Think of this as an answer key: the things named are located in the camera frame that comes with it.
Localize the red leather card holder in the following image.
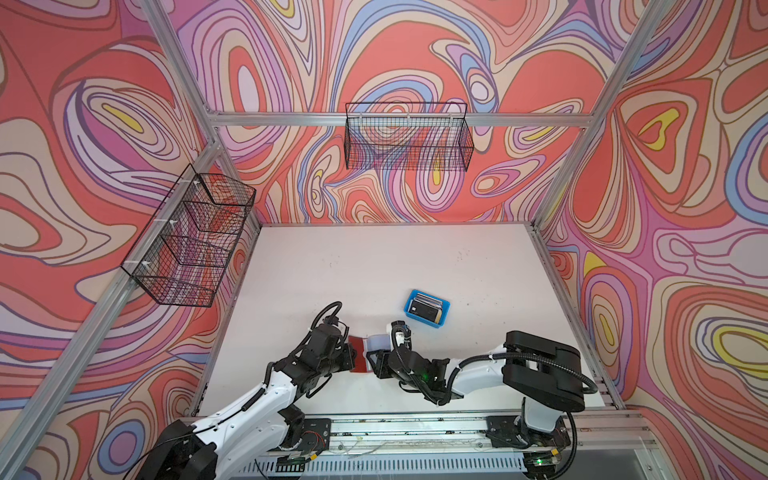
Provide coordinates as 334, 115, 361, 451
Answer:
347, 334, 392, 376

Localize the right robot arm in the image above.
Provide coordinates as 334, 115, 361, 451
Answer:
364, 321, 599, 450

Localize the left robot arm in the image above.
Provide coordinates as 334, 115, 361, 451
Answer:
129, 301, 356, 479

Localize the blue plastic card tray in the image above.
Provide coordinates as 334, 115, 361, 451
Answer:
404, 289, 451, 328

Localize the dark credit card stack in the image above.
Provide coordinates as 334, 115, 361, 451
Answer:
408, 293, 443, 325

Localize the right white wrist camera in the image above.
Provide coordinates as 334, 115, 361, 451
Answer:
389, 321, 412, 350

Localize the black wire basket left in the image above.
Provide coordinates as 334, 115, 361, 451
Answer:
121, 165, 256, 308

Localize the black wire basket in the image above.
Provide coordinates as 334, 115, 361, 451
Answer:
343, 101, 475, 172
121, 165, 256, 308

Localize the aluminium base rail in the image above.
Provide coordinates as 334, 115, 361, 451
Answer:
161, 407, 667, 480

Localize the black wire basket back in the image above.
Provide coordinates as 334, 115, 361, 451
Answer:
343, 101, 475, 172

